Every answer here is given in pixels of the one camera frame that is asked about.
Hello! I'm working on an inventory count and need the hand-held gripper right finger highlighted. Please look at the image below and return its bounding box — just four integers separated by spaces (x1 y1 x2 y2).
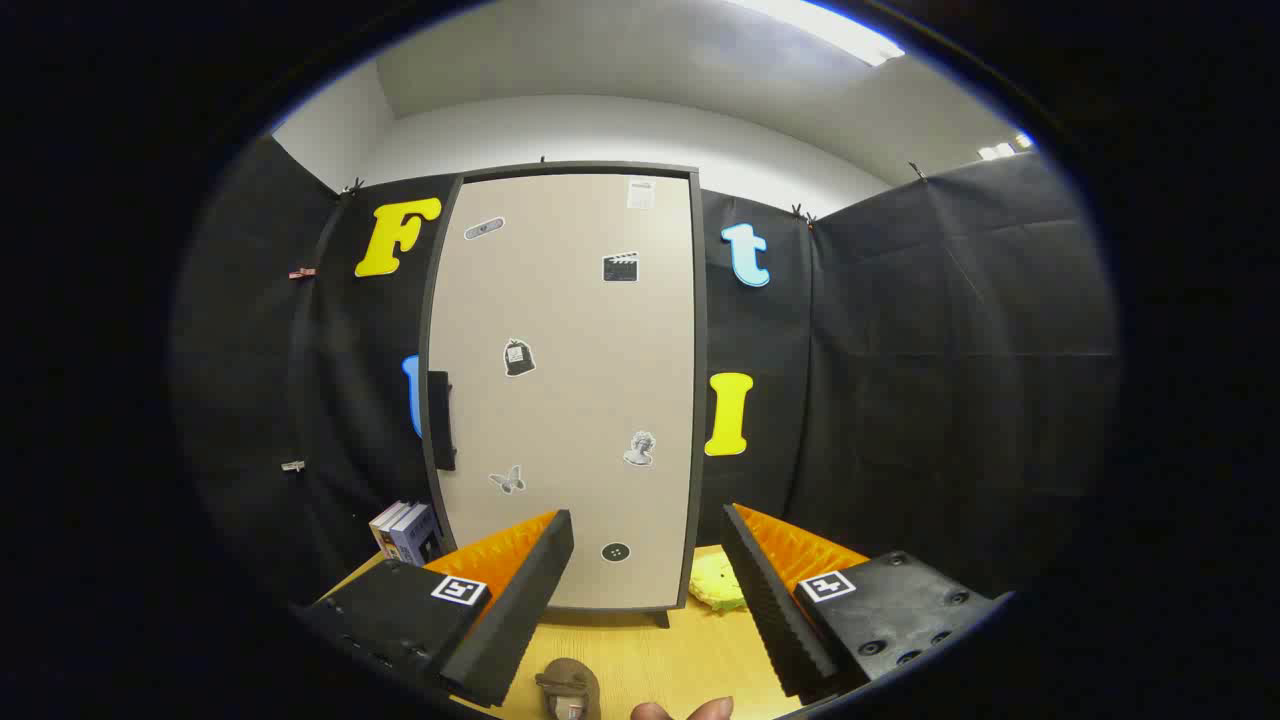
720 503 1001 701

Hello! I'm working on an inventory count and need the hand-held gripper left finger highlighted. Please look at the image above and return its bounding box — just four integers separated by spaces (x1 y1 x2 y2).
300 508 576 709

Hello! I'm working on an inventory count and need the brown fuzzy shoe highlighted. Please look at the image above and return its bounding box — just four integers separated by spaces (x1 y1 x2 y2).
535 658 602 720

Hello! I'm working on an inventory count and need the black door handle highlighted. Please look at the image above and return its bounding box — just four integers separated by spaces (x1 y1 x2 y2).
427 370 458 472

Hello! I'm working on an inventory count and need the beige shoe cabinet door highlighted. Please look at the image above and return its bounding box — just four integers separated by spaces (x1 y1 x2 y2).
428 172 698 611

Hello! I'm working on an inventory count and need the dark grey shoe cabinet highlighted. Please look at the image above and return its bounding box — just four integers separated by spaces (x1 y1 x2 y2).
418 163 709 629

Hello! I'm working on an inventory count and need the yellow plush toy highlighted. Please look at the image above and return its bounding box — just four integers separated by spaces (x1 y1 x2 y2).
688 555 749 613

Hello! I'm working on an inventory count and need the blue cover book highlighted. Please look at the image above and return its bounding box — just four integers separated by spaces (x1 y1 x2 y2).
394 503 443 566

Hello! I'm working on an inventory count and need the white spine book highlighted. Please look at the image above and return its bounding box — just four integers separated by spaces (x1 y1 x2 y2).
368 500 411 559

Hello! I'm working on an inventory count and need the black backdrop cloth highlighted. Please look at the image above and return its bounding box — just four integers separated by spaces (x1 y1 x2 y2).
170 135 1119 611

